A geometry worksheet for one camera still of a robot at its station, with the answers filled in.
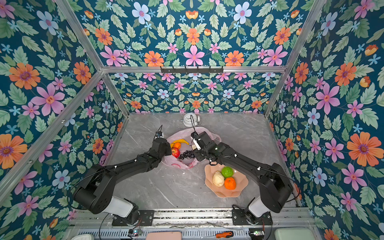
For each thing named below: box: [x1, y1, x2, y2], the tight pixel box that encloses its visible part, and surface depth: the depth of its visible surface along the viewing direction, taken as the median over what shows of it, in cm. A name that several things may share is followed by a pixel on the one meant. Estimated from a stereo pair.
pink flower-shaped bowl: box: [204, 162, 249, 198], surface depth 83 cm
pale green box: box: [274, 227, 316, 240], surface depth 69 cm
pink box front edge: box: [146, 231, 183, 240], surface depth 69 cm
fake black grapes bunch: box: [178, 150, 195, 160], surface depth 96 cm
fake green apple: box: [221, 166, 234, 178], surface depth 85 cm
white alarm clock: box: [180, 113, 201, 128], surface depth 113 cm
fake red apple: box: [171, 147, 181, 159], surface depth 94 cm
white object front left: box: [71, 234, 95, 240], surface depth 68 cm
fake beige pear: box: [212, 170, 225, 187], surface depth 82 cm
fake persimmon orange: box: [224, 177, 237, 191], surface depth 82 cm
